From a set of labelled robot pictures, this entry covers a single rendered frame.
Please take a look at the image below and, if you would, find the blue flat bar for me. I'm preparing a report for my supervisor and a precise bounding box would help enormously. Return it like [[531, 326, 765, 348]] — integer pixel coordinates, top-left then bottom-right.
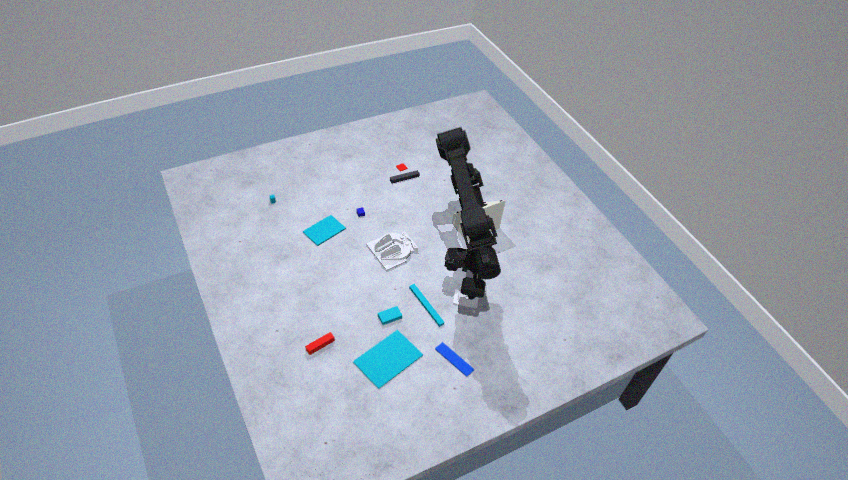
[[435, 343, 475, 377]]

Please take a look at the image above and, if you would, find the dark grey flat bar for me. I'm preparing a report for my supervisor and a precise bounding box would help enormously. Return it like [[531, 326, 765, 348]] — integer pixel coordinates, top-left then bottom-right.
[[390, 170, 420, 183]]

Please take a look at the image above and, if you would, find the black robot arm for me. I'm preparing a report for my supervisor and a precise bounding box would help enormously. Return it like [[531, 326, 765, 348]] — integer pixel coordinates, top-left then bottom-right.
[[435, 127, 501, 280]]

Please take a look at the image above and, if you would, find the red rectangular block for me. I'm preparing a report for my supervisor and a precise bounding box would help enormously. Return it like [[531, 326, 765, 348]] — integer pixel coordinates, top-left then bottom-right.
[[305, 332, 335, 356]]

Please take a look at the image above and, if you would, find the small teal block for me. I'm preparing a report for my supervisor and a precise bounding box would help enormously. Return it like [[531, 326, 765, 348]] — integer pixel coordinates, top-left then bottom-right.
[[377, 306, 402, 326]]

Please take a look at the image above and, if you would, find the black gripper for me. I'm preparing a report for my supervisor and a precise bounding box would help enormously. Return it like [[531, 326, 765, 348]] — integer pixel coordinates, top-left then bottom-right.
[[461, 252, 486, 300]]

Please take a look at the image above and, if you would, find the cyan flat rectangular plate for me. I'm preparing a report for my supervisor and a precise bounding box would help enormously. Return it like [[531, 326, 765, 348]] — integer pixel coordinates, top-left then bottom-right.
[[303, 215, 346, 246], [353, 330, 423, 389]]

